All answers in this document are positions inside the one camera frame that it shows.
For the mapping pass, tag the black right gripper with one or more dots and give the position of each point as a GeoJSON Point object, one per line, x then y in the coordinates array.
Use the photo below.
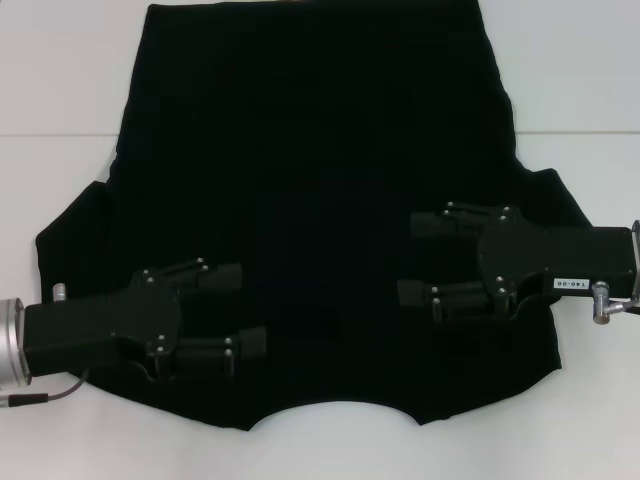
{"type": "Point", "coordinates": [550, 255]}

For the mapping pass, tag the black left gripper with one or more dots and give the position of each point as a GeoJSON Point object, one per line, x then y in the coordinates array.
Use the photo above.
{"type": "Point", "coordinates": [100, 325]}

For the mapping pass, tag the black shirt with FREE print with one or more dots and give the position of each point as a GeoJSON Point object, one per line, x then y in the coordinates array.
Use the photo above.
{"type": "Point", "coordinates": [320, 150]}

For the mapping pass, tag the silver right wrist elbow connector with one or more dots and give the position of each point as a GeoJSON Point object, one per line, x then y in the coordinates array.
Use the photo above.
{"type": "Point", "coordinates": [600, 305]}

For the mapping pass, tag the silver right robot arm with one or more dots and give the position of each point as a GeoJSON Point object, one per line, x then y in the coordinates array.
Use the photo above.
{"type": "Point", "coordinates": [636, 260]}

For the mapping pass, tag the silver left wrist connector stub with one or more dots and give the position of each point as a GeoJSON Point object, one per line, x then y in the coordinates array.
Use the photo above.
{"type": "Point", "coordinates": [60, 292]}

